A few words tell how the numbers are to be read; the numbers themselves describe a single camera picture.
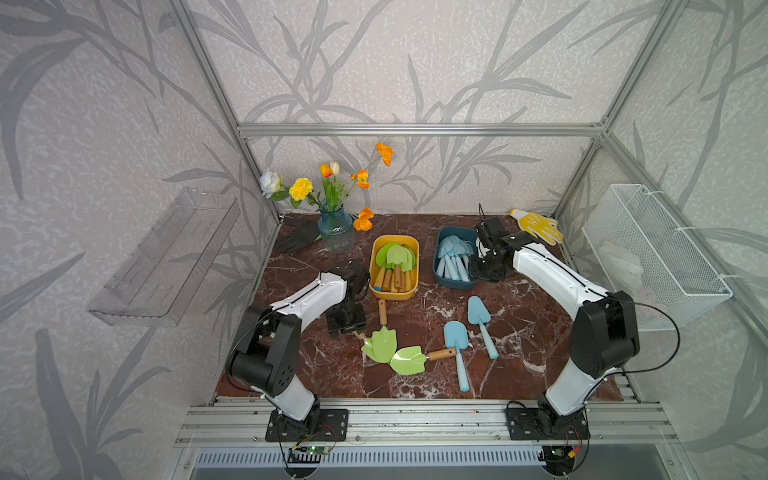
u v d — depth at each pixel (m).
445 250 1.02
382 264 1.02
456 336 0.89
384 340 0.87
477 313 0.94
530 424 0.72
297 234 1.12
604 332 0.46
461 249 1.04
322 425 0.72
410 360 0.85
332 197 0.99
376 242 1.05
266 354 0.45
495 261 0.66
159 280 0.68
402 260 1.02
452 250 1.02
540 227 1.17
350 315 0.76
